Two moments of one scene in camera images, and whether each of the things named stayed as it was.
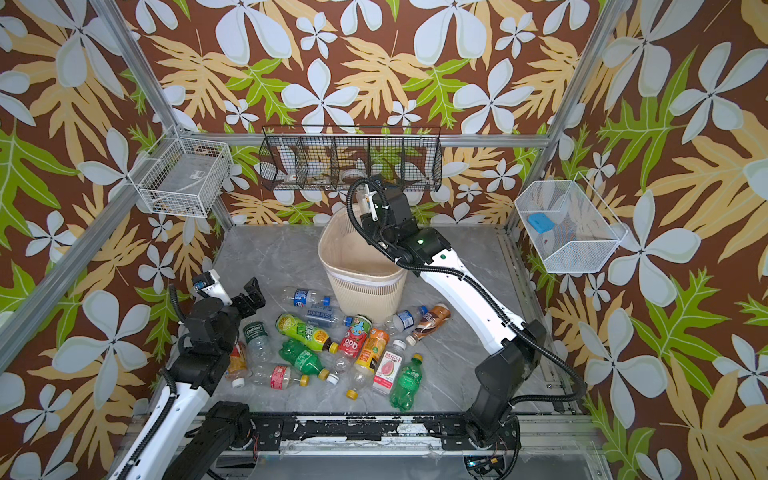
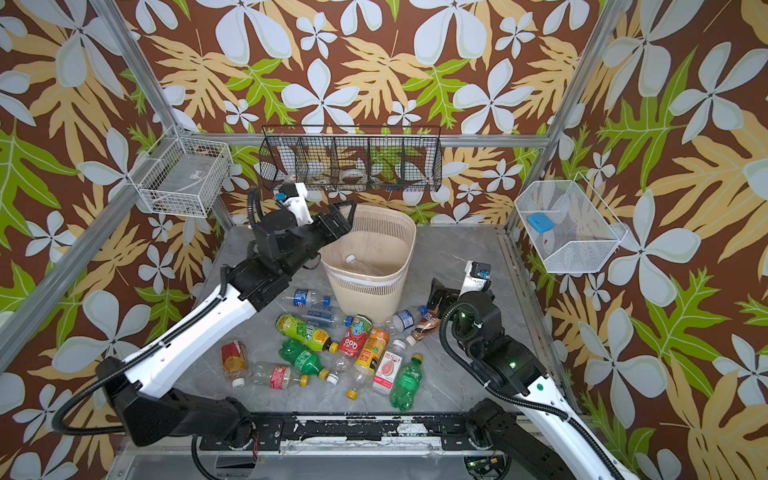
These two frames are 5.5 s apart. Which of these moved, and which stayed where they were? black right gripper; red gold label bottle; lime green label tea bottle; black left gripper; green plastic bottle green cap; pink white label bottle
Moved: black right gripper; black left gripper
Stayed: lime green label tea bottle; green plastic bottle green cap; pink white label bottle; red gold label bottle
